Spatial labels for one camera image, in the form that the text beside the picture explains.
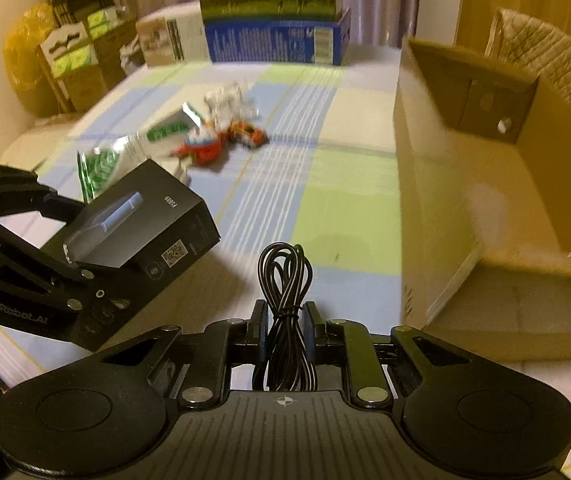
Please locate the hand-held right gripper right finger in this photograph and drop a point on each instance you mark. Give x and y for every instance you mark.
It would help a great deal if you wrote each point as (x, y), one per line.
(309, 327)

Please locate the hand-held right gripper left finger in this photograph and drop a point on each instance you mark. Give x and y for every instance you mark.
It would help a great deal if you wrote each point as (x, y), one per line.
(261, 327)

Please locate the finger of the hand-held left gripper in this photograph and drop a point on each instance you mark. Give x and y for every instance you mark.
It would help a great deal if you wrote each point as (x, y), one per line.
(20, 195)
(25, 255)

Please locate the black product box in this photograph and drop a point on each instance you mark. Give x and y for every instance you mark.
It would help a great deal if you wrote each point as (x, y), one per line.
(165, 210)

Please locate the silver green label pouch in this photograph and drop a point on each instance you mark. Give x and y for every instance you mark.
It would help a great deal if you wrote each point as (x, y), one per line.
(168, 129)

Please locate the blue cat plush toy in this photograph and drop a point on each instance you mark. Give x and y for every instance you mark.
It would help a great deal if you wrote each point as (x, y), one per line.
(203, 145)

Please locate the brown cardboard box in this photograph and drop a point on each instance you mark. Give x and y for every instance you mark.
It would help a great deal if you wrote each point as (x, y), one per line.
(440, 185)

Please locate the silver green patterned pouch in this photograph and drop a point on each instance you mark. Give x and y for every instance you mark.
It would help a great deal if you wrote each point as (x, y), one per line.
(102, 165)

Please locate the yellow plastic bag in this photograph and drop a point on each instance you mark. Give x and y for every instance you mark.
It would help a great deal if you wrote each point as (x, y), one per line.
(25, 60)

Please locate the green white cardboard carton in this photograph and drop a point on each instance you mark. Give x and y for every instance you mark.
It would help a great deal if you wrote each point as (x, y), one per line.
(70, 60)

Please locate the plaid bed sheet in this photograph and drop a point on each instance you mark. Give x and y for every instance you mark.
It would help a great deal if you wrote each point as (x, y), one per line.
(345, 185)

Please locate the brown green cardboard carton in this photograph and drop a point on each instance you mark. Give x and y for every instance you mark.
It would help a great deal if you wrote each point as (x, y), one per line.
(115, 40)

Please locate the orange toy car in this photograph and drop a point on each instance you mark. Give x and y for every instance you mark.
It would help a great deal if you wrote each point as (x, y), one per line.
(248, 134)

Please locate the clear plastic bag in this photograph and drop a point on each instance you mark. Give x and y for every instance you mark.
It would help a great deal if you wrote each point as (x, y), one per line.
(228, 102)

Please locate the blue cow print carton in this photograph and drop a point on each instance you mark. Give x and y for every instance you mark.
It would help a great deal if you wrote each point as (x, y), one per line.
(275, 35)

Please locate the beige quilted cushion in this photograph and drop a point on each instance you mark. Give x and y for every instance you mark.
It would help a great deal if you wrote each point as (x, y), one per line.
(565, 70)

